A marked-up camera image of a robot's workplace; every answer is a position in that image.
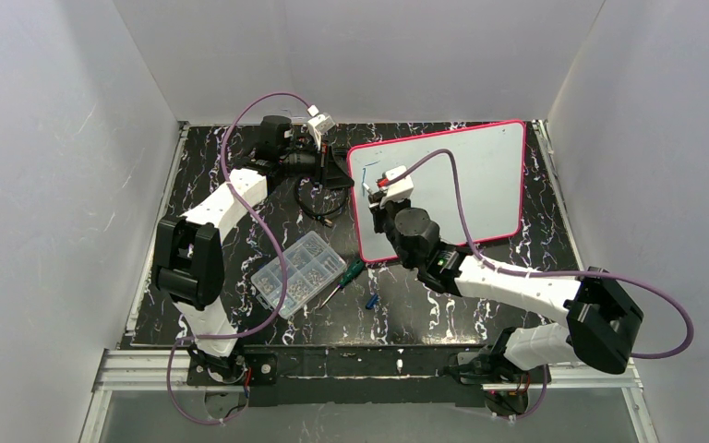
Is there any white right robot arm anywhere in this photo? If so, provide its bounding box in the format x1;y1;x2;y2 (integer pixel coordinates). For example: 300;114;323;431
368;191;643;377

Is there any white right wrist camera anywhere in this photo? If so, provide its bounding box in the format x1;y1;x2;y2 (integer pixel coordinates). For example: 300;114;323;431
377;165;414;208

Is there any pink framed whiteboard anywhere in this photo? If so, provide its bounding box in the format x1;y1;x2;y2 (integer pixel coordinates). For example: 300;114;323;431
347;120;526;263

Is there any blue marker cap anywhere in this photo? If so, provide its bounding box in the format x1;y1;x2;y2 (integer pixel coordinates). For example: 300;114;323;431
366;293;379;310

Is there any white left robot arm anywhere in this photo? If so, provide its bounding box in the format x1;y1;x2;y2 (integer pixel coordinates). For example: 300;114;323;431
150;111;352;358

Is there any clear plastic screw box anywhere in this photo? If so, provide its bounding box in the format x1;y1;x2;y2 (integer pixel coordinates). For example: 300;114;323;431
251;232;346;319

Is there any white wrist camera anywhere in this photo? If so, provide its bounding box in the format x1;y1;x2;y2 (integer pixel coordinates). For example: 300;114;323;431
306;105;336;150
377;165;414;208

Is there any green handled screwdriver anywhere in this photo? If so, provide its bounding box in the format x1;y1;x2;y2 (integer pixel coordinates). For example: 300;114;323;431
318;259;366;308

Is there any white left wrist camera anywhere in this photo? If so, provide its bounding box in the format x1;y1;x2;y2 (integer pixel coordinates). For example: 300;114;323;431
306;105;336;150

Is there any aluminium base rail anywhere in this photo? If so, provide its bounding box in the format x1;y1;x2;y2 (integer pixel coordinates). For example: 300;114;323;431
94;345;642;407

